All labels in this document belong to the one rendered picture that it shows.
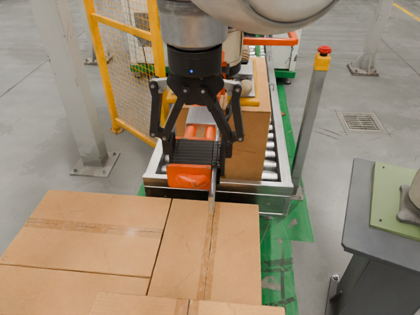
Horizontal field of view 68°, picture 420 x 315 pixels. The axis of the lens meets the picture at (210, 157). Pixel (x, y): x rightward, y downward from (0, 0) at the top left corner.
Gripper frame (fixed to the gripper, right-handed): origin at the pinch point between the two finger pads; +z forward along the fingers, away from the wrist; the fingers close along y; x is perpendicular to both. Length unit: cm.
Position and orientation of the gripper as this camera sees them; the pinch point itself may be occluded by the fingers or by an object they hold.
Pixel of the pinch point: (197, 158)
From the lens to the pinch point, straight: 54.4
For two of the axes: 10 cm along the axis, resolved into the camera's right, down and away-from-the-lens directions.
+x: -0.9, 6.2, -7.8
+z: 0.0, 7.8, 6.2
